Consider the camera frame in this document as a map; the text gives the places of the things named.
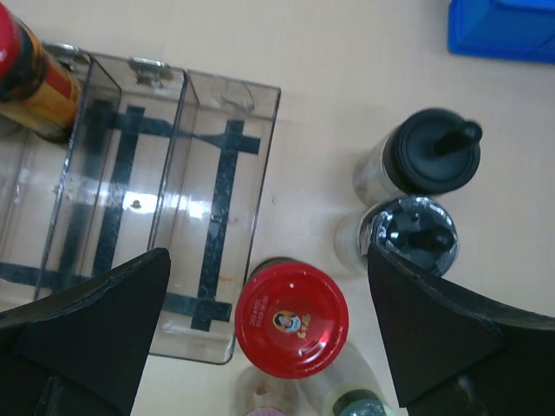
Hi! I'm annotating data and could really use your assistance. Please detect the pink lid spice jar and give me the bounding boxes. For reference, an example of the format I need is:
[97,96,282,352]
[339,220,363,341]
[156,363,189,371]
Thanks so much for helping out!
[232,367,300,416]

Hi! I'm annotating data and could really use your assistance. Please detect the red lid sauce jar front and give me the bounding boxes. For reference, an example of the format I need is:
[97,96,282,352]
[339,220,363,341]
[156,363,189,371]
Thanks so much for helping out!
[234,257,349,380]

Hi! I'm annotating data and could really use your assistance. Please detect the red lid sauce jar back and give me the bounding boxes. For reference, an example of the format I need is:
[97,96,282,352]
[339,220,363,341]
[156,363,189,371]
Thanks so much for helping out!
[1,6,82,142]

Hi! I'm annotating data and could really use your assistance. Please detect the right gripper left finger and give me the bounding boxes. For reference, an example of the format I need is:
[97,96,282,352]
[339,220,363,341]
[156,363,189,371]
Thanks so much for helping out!
[1,248,171,415]

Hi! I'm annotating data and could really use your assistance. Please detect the yellow lid spice jar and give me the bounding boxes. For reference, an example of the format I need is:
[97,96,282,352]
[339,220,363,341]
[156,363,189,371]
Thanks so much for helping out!
[298,343,395,416]

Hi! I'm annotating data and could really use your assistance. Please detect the black knob lid bottle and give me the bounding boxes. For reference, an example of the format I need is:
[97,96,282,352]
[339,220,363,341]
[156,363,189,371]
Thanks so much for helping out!
[352,108,483,206]

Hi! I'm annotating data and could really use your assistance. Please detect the blue plastic bin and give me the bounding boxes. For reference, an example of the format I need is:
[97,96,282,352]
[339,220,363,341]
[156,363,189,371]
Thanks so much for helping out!
[447,0,554,64]

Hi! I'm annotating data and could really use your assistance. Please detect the black cap spice jar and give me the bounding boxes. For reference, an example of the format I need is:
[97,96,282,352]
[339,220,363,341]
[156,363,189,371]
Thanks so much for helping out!
[334,195,459,276]

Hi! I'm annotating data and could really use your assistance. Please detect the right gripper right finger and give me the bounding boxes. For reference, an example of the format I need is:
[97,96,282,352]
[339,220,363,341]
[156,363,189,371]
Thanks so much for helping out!
[367,244,554,415]

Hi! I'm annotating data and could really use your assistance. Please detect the clear bin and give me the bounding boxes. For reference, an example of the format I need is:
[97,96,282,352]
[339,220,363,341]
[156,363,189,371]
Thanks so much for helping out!
[34,53,187,299]
[149,71,281,364]
[1,44,127,309]

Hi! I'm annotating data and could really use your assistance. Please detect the red lid sauce jar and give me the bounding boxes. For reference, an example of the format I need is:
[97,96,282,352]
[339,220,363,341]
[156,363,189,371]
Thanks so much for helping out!
[1,6,82,142]
[234,257,349,380]

